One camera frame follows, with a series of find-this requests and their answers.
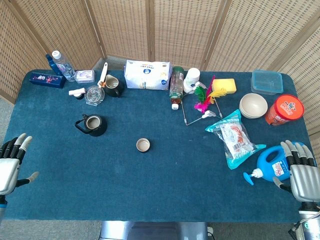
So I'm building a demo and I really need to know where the clear purple soap box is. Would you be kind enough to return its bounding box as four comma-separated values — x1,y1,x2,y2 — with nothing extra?
74,69,96,84

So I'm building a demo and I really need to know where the woven bamboo folding screen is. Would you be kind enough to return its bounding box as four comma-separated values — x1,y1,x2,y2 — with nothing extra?
0,0,320,136

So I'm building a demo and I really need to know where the white paper cup stack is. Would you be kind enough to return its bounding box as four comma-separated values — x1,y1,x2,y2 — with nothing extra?
183,67,201,95

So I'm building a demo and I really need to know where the clear water bottle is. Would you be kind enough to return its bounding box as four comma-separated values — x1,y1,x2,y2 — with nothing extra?
51,49,77,82

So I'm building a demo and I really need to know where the white tissue pack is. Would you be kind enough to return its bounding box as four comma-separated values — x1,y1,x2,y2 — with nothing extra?
124,59,174,91

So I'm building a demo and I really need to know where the teal clear snack bag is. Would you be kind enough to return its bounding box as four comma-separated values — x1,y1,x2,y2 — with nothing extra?
204,108,267,171

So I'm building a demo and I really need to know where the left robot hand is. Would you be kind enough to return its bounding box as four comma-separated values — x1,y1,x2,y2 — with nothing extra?
0,132,40,196

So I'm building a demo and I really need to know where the blue table cloth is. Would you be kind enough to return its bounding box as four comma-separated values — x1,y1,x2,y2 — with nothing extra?
2,69,313,222

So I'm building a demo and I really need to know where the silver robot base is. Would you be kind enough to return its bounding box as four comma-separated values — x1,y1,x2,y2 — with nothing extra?
99,221,208,240

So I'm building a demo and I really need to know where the dark blue box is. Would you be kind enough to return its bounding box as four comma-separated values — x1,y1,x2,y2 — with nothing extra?
29,71,67,89

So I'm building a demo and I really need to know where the clear plastic container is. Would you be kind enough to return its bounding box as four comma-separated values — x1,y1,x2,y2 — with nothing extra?
250,69,284,96

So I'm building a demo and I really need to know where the black ceramic pitcher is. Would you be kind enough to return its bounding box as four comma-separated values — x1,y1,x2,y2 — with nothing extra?
103,74,125,98

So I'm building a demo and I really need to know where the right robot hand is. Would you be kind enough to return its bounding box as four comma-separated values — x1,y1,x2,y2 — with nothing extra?
272,139,320,203

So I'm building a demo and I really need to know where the yellow sponge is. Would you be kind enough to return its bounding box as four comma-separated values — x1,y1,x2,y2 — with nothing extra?
211,78,237,95

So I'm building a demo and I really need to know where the colourful feather shuttlecock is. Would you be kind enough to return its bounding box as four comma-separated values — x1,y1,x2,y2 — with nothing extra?
193,74,228,114

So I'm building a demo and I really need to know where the blue plastic bottle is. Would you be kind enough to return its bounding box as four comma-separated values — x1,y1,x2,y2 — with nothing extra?
45,53,62,76

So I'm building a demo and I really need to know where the beige bowl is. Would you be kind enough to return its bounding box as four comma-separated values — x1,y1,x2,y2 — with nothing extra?
239,109,266,120
238,92,269,116

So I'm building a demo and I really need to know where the orange canister red lid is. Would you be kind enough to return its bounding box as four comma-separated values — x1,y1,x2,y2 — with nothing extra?
264,93,305,126

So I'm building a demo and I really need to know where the black teacup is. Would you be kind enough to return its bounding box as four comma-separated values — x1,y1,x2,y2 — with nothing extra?
135,137,151,153

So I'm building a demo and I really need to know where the black teapot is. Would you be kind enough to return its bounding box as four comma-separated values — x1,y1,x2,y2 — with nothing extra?
74,113,108,137

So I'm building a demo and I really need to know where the pink white flat pack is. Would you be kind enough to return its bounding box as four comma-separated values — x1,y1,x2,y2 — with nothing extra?
68,87,86,96

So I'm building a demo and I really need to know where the blue detergent pump bottle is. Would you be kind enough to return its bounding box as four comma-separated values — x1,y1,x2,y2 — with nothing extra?
243,141,317,186

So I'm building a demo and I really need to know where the brown tea bottle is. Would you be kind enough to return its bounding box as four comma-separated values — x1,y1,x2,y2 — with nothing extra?
169,65,186,111

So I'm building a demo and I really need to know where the steel wool scrubber bag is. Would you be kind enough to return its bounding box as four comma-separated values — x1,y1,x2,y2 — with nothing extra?
84,84,106,107

